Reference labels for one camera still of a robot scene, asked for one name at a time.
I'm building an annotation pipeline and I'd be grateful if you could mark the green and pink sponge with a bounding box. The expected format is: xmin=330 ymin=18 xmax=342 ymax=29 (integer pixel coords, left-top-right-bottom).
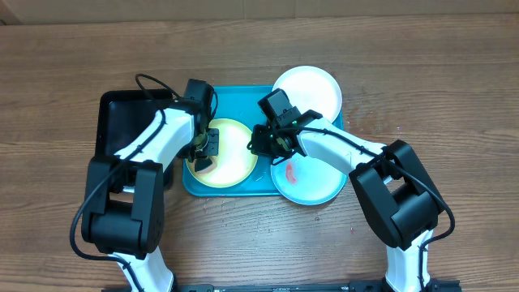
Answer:
xmin=194 ymin=157 xmax=216 ymax=174

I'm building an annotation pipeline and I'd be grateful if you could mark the yellow-green plate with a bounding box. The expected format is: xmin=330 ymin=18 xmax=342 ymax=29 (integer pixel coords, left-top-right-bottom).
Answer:
xmin=186 ymin=118 xmax=258 ymax=188

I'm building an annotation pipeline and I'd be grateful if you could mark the light blue plate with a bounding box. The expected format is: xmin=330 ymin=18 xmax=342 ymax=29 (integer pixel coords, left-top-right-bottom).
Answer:
xmin=271 ymin=153 xmax=348 ymax=206

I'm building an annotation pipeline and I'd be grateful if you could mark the white plate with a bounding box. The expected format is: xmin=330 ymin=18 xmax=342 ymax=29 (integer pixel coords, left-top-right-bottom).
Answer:
xmin=272 ymin=66 xmax=342 ymax=122

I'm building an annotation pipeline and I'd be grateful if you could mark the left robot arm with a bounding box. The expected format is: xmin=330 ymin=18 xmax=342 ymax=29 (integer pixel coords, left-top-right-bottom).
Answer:
xmin=72 ymin=100 xmax=218 ymax=291

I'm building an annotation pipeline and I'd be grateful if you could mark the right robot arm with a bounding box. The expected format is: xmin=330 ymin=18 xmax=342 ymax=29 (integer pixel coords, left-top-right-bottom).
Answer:
xmin=247 ymin=109 xmax=448 ymax=291

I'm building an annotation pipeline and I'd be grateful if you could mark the black plastic tray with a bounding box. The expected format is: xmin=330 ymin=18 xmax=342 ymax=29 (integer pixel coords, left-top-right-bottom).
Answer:
xmin=95 ymin=89 xmax=172 ymax=157

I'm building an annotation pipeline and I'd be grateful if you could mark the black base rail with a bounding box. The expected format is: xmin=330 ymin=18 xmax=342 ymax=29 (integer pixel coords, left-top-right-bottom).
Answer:
xmin=101 ymin=279 xmax=463 ymax=292

